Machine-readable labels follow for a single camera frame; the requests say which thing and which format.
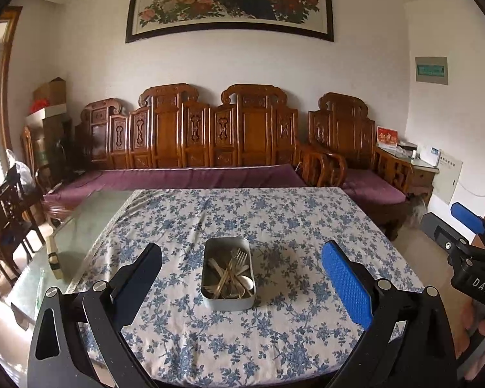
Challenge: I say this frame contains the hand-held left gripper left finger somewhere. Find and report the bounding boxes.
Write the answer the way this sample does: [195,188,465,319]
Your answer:
[26,243,162,388]

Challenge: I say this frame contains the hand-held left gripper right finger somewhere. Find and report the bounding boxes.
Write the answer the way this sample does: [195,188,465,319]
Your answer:
[322,240,457,388]

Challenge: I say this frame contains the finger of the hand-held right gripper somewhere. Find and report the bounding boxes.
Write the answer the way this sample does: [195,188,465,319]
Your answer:
[450,202,485,251]
[421,212,471,255]

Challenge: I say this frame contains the pale chopstick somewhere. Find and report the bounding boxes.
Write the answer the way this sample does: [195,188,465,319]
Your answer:
[204,271,237,296]
[208,264,247,292]

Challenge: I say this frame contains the metal tin box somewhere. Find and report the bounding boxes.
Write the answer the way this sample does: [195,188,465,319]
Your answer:
[201,238,256,312]

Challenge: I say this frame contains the metal fork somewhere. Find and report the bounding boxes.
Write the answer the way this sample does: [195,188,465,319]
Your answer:
[226,250,248,287]
[216,249,239,292]

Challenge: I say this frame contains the spoon with printed white handle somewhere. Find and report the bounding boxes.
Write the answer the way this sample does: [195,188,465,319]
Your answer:
[232,275,254,294]

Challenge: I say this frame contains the grey plastic bag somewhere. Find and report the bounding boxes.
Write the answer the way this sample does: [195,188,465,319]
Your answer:
[406,196,429,227]

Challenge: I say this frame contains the wooden side table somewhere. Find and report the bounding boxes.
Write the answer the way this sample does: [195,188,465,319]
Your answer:
[376,145,439,207]

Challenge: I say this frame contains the white telephone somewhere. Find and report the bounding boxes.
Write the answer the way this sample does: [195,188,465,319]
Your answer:
[420,145,441,166]

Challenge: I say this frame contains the purple armchair cushion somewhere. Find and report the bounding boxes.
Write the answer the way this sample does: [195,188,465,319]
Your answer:
[341,168,407,205]

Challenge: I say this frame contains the blue floral tablecloth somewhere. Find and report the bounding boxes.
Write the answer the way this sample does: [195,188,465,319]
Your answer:
[65,187,425,386]

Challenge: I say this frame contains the wooden block with black band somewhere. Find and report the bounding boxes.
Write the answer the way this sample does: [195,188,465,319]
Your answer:
[46,234,64,279]

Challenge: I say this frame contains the purple sofa cushion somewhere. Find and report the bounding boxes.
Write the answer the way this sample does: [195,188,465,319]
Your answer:
[44,164,308,207]

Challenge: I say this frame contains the carved wooden armchair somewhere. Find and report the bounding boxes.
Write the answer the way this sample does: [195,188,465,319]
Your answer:
[308,92,415,241]

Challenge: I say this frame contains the carved wooden sofa bench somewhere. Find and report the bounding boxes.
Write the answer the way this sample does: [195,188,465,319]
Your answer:
[42,83,336,227]

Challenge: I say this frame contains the dark cabinet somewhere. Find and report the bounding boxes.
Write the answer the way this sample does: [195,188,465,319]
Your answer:
[42,117,75,178]

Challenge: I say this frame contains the white plastic bag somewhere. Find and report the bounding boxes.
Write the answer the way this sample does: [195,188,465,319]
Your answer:
[6,149,33,189]

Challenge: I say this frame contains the flat white box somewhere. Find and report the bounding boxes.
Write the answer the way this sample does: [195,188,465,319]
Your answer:
[26,104,67,128]

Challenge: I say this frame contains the cardboard box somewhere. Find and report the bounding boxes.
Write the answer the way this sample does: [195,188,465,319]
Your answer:
[33,77,67,106]

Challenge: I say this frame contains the framed floral painting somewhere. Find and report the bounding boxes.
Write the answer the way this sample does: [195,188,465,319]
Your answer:
[125,0,334,44]

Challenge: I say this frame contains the white cable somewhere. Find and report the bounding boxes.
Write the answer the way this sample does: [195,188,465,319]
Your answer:
[458,180,485,197]

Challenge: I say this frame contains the white wall panel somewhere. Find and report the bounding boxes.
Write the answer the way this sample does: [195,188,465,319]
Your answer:
[432,151,464,205]

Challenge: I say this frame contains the green wall sign panel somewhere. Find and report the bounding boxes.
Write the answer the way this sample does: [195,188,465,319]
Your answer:
[414,56,448,85]

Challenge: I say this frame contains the wooden door frame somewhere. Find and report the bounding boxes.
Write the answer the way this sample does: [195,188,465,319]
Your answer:
[0,6,23,170]

